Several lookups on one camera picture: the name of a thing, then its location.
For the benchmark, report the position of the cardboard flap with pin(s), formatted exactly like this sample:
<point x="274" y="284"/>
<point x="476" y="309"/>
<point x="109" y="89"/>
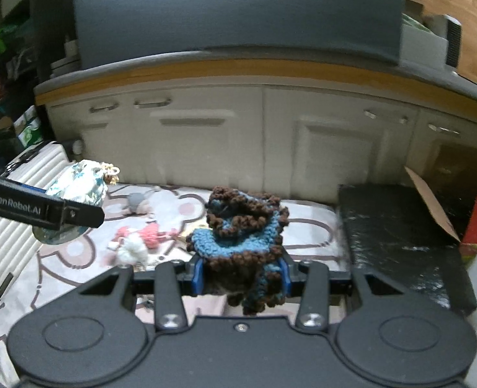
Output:
<point x="432" y="202"/>

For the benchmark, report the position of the round grey wall plug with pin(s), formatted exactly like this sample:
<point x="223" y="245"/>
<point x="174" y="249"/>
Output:
<point x="77" y="145"/>

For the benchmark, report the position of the white appliance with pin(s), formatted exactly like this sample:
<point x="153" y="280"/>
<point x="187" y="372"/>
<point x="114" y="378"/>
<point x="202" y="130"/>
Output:
<point x="436" y="40"/>

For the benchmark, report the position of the green and white carton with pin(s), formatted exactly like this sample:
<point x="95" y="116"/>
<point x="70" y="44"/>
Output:
<point x="27" y="127"/>

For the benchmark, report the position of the bear printed mat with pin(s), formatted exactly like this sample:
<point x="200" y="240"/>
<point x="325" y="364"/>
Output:
<point x="311" y="230"/>

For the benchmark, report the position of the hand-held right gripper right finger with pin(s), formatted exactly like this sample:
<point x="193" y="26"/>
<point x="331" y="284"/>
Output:
<point x="285" y="278"/>

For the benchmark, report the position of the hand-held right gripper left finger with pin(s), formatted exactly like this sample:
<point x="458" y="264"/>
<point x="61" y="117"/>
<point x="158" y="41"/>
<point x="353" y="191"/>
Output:
<point x="198" y="278"/>

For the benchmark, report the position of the grey countertop with wooden edge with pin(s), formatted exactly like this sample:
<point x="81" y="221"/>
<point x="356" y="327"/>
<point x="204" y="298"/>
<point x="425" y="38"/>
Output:
<point x="262" y="62"/>

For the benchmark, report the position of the grey crochet toy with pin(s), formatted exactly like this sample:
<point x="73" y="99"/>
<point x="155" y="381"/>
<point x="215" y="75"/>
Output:
<point x="138" y="203"/>

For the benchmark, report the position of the cream cabinet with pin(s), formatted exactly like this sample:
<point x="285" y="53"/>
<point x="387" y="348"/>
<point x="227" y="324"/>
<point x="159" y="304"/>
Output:
<point x="262" y="137"/>

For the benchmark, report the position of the dark grey panel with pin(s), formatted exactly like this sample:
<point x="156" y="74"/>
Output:
<point x="238" y="12"/>

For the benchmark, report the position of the floral fabric pouch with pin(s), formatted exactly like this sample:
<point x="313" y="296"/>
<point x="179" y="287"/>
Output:
<point x="80" y="184"/>

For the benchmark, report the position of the brown and blue crochet piece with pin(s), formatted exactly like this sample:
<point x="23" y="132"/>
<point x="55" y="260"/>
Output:
<point x="240" y="234"/>

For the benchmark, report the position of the pink and white crochet toy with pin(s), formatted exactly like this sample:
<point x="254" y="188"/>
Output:
<point x="141" y="239"/>

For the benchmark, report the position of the white radiator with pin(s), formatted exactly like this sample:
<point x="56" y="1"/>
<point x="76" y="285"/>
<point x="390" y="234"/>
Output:
<point x="16" y="246"/>

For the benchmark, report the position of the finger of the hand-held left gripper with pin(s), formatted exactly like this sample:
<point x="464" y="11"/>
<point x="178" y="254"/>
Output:
<point x="80" y="215"/>

